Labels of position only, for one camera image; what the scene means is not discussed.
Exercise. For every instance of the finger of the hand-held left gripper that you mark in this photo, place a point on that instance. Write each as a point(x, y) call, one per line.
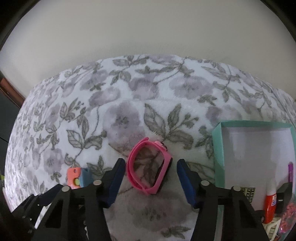
point(49, 194)

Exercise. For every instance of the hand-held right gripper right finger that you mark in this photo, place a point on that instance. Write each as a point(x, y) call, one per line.
point(187, 183)

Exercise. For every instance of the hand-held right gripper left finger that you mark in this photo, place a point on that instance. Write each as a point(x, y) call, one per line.
point(114, 183)

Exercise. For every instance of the pink watch band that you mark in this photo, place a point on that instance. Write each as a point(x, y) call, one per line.
point(167, 162)

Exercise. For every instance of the orange and blue toy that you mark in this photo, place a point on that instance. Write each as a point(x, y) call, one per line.
point(74, 176)

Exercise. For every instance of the gold harmonica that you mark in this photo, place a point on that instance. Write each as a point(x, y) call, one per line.
point(248, 193)

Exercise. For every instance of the teal cardboard box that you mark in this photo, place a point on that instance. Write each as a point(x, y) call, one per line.
point(249, 150)

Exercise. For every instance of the red glue stick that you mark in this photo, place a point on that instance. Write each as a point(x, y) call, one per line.
point(270, 204)

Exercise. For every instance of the cream hair claw clip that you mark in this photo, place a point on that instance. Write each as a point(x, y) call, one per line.
point(272, 228)

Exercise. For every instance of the black charger plug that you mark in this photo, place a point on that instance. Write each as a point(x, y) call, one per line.
point(284, 194)

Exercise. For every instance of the round clear case of beads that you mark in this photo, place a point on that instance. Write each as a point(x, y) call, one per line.
point(285, 217)

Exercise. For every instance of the dark wooden furniture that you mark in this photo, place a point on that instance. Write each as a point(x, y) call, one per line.
point(7, 88)

